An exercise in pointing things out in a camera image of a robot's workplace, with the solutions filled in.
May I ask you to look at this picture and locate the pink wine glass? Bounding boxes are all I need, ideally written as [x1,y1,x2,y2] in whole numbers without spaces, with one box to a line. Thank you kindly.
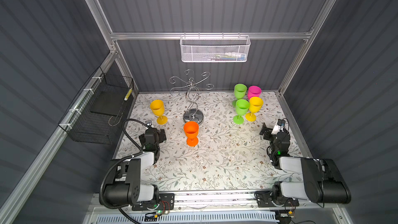
[247,86,262,100]

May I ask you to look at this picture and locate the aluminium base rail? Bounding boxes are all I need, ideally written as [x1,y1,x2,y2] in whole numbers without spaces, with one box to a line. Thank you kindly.
[87,189,341,213]

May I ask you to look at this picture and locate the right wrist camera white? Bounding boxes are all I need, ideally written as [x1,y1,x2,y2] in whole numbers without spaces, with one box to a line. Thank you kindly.
[271,119,286,135]

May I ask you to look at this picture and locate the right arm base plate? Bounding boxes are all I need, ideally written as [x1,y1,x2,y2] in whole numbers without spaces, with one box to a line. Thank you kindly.
[254,190,300,209]

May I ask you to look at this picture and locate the yellow wine glass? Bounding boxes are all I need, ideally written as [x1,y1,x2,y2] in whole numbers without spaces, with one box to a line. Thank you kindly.
[245,96,263,122]
[150,100,168,125]

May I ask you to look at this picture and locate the black wire basket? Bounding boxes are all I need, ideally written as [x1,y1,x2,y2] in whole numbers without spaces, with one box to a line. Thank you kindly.
[59,69,134,145]

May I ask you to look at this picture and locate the yellow marker in basket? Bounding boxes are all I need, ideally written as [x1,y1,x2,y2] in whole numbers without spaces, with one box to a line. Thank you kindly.
[124,88,133,101]

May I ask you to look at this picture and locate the black corrugated cable conduit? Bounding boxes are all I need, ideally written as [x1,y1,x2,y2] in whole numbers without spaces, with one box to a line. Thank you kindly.
[98,118,153,224]

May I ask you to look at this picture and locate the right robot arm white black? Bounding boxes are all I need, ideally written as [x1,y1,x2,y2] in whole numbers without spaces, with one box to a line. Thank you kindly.
[260,119,351,206]

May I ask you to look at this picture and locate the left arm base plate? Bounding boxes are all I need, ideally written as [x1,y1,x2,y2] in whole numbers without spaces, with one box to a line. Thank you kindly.
[132,193,175,211]

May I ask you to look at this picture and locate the white vented cable duct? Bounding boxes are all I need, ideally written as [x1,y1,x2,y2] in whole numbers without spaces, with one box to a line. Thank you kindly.
[94,211,279,224]

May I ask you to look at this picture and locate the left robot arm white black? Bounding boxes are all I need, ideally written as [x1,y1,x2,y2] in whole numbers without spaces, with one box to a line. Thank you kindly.
[99,128,166,210]

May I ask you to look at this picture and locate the orange wine glass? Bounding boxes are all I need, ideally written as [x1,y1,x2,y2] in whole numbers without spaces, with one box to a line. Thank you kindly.
[183,121,199,147]

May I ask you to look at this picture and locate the white wire mesh basket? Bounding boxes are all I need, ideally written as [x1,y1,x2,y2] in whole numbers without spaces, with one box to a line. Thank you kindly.
[179,35,251,63]

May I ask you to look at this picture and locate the green wine glass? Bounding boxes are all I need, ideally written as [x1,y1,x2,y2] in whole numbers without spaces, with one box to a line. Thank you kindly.
[233,99,250,124]
[232,84,247,107]

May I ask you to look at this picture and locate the chrome wine glass rack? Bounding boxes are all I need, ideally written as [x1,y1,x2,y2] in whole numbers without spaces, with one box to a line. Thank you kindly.
[169,69,214,125]

